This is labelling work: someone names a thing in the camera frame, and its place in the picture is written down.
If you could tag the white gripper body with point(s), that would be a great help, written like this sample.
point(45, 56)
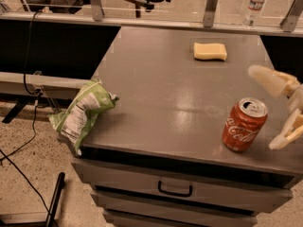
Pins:
point(297, 98)

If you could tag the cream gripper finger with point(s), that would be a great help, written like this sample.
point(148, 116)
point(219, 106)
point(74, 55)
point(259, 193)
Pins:
point(292, 129)
point(274, 82)

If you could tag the red coke can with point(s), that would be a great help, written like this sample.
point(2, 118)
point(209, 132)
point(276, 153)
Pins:
point(243, 124)

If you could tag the yellow sponge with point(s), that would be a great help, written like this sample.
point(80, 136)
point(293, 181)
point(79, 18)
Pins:
point(210, 52)

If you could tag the clear plastic water bottle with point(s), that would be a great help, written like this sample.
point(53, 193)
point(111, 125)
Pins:
point(253, 9)

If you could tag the grey drawer cabinet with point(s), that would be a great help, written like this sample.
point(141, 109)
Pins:
point(167, 126)

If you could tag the green chip bag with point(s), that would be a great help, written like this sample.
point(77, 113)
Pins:
point(79, 118)

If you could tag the metal rail bracket right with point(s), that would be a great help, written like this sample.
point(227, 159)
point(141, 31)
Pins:
point(288, 24)

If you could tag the metal rail bracket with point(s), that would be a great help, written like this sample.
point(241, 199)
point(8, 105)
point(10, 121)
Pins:
point(288, 24)
point(210, 10)
point(97, 11)

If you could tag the metal rail bracket middle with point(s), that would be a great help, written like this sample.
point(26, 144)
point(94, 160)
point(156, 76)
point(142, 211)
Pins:
point(210, 10)

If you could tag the black drawer handle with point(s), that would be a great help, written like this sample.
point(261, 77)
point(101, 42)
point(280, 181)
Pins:
point(175, 190)

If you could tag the metal rail bracket left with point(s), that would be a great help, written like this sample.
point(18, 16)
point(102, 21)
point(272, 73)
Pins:
point(97, 11)

